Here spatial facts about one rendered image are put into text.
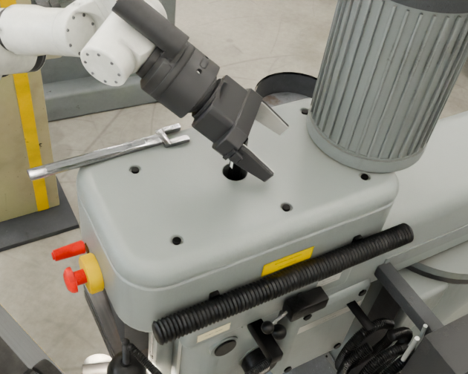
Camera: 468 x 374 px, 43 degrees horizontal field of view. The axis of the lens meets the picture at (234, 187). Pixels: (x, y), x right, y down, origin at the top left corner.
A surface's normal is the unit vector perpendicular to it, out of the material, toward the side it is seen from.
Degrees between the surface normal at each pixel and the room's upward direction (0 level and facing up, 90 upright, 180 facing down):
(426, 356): 90
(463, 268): 0
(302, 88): 86
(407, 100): 90
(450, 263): 0
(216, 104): 30
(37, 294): 0
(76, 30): 71
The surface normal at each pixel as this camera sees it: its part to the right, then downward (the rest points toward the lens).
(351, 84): -0.73, 0.43
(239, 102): 0.58, -0.47
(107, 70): -0.41, 0.78
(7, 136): 0.48, 0.66
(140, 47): 0.48, -0.25
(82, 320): 0.11, -0.69
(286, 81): 0.17, 0.67
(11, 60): 0.77, 0.56
